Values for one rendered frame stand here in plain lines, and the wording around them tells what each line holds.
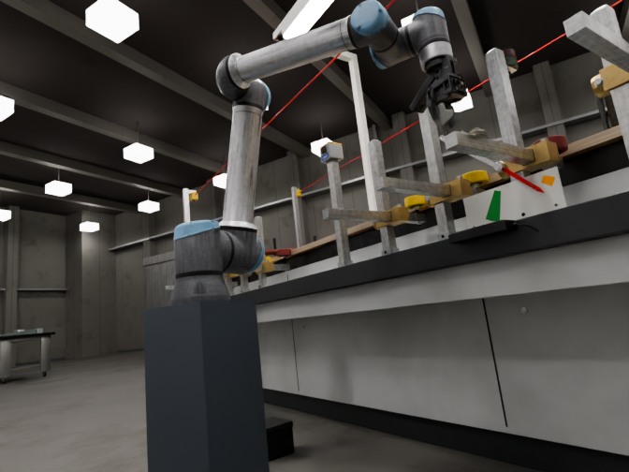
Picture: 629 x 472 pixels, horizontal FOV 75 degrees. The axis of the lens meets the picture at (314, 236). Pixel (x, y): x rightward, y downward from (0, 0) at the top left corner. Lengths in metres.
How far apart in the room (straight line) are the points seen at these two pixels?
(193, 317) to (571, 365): 1.06
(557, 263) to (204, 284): 0.96
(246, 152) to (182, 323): 0.65
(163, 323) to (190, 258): 0.21
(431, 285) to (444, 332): 0.30
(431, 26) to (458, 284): 0.73
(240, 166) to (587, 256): 1.08
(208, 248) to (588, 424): 1.18
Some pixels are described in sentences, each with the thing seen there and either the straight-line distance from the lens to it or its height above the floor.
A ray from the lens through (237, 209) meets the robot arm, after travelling 1.49.
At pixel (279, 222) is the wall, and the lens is 11.86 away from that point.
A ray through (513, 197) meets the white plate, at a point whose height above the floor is 0.76.
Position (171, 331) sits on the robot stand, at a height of 0.53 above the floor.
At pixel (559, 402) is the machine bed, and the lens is 1.42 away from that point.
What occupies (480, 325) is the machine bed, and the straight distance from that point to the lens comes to 1.49.
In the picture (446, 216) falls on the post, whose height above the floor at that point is 0.77.
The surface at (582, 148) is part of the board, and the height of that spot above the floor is 0.88.
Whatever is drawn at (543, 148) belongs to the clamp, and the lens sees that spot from 1.13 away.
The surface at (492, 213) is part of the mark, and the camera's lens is 1.18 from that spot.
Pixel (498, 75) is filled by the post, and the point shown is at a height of 1.09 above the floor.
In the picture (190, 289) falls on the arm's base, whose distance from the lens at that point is 1.32.
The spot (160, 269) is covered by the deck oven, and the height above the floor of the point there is 1.61.
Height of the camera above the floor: 0.52
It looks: 11 degrees up
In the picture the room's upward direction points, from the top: 6 degrees counter-clockwise
